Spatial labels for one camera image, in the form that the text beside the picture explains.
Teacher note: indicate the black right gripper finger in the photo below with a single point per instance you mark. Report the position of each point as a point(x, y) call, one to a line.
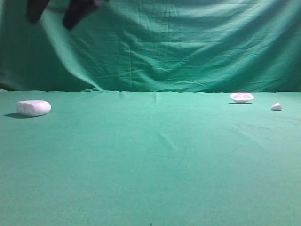
point(35, 9)

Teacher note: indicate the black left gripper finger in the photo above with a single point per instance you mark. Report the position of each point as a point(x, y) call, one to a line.
point(77, 10)

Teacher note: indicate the white earphone case body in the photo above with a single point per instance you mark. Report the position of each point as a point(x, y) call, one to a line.
point(33, 108)

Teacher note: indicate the white earphone case lid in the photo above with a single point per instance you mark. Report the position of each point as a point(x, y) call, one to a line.
point(241, 97)

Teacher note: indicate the green backdrop cloth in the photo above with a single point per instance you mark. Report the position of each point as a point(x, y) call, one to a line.
point(154, 46)

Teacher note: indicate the green table cloth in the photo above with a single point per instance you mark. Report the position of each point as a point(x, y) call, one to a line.
point(150, 159)

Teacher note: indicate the small white earbud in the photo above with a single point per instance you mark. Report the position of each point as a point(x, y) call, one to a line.
point(276, 107)

